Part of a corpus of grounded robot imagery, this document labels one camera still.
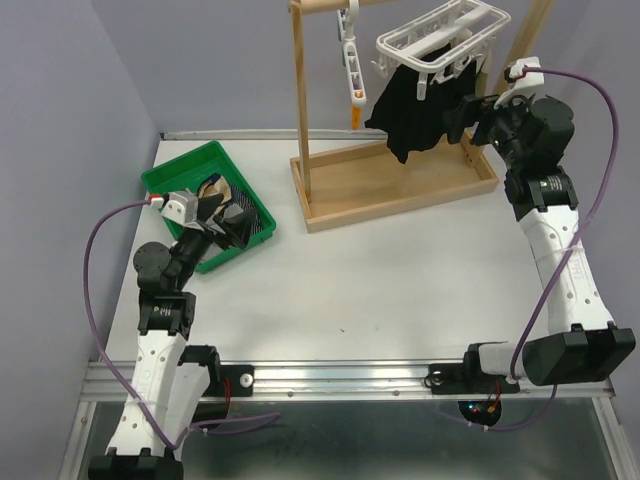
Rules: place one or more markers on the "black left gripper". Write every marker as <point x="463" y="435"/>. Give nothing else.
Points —
<point x="237" y="230"/>

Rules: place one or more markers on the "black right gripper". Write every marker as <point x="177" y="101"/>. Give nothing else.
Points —
<point x="473" y="109"/>

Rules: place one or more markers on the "blue striped underwear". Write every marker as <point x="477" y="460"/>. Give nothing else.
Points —
<point x="242" y="199"/>

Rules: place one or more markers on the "beige underwear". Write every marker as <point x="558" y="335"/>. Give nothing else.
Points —
<point x="210" y="188"/>

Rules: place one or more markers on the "black underwear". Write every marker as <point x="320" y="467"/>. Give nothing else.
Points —
<point x="412" y="124"/>

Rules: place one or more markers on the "wooden clothes rack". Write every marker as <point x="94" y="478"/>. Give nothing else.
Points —
<point x="354" y="184"/>

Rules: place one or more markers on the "grey underwear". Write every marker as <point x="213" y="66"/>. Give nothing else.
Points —
<point x="231" y="211"/>

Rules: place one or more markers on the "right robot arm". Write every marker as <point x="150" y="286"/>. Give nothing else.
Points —
<point x="583" y="343"/>

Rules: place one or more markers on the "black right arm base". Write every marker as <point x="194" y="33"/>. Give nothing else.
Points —
<point x="466" y="377"/>

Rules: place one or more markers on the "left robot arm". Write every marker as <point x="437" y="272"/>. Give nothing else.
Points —
<point x="170" y="375"/>

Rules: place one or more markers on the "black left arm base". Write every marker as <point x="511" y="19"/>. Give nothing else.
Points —
<point x="223" y="379"/>

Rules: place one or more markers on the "white rectangular clip hanger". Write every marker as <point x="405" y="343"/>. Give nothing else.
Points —
<point x="440" y="44"/>

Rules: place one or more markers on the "white straight clip hanger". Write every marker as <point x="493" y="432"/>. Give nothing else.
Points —
<point x="346" y="19"/>

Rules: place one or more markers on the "green plastic tray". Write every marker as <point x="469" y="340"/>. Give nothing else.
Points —
<point x="189" y="170"/>

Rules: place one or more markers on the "orange clothes peg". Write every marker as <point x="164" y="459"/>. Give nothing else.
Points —
<point x="355" y="117"/>

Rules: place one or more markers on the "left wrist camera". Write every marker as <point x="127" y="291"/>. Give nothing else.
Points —
<point x="179" y="207"/>

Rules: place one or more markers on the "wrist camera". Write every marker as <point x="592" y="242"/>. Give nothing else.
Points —
<point x="179" y="207"/>
<point x="522" y="78"/>

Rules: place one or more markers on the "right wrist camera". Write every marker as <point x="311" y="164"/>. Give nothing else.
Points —
<point x="522" y="78"/>

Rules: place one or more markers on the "aluminium mounting rail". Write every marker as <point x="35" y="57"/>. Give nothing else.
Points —
<point x="318" y="381"/>

